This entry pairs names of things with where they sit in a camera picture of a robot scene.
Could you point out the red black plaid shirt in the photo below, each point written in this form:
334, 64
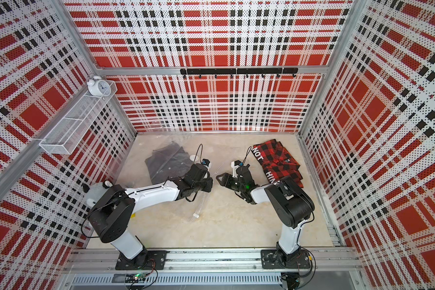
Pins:
277, 162

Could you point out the grey husky plush toy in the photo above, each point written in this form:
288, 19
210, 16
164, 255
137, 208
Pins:
95, 192

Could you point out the clear plastic vacuum bag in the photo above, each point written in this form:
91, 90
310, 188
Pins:
136, 173

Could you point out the black hook rail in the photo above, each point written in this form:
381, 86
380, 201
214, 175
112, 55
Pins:
234, 71

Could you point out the white wire mesh shelf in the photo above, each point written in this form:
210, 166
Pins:
68, 132

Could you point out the white alarm clock on shelf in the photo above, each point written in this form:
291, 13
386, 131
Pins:
98, 87

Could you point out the electronics board with cables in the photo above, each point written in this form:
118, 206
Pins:
138, 281

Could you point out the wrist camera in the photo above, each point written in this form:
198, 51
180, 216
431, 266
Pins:
239, 169
206, 162

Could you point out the aluminium mounting rail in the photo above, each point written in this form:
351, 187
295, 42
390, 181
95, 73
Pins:
216, 260

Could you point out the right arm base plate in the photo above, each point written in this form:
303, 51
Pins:
277, 259

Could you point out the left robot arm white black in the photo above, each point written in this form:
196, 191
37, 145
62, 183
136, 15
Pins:
110, 215

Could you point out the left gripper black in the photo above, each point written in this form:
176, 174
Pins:
208, 186

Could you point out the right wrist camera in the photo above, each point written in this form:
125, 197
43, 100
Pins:
239, 169

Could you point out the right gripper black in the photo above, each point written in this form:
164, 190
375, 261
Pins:
226, 180

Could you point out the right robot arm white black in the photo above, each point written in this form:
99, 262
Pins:
291, 204

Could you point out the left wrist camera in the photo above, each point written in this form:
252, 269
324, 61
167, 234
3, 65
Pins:
206, 162

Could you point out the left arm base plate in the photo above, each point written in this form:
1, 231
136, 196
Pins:
145, 259

